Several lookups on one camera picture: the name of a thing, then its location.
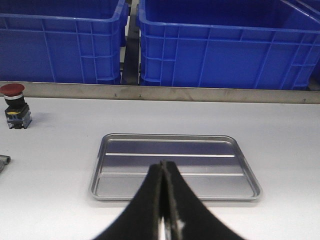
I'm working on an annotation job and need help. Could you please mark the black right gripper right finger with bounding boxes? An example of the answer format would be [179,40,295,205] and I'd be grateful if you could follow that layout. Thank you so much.
[161,161,243,240]

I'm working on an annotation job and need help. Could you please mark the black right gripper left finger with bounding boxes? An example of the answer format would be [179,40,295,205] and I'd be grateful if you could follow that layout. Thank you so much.
[95,163,163,240]

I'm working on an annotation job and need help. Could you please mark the silver metal tray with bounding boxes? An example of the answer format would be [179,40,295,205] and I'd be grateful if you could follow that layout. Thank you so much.
[87,133,263,202]

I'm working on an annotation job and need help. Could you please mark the grey metal clamp block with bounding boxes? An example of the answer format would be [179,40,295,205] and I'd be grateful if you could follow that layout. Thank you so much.
[0,154,11,173]

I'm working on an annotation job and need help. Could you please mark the red emergency stop button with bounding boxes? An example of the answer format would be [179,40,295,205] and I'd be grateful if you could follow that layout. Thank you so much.
[0,83,32,129]

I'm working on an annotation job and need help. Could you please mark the right blue plastic crate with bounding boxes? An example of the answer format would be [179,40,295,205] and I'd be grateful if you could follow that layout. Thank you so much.
[136,0,320,90]

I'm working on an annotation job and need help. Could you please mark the blue plastic crate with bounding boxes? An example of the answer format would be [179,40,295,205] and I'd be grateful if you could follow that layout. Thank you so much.
[136,0,320,90]
[0,0,129,85]

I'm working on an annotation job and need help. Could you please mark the centre blue plastic crate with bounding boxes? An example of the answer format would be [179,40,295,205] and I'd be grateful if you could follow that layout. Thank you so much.
[0,0,129,85]

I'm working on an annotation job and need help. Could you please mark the steel table edge rail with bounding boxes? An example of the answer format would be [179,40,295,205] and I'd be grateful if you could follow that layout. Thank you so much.
[0,80,320,104]

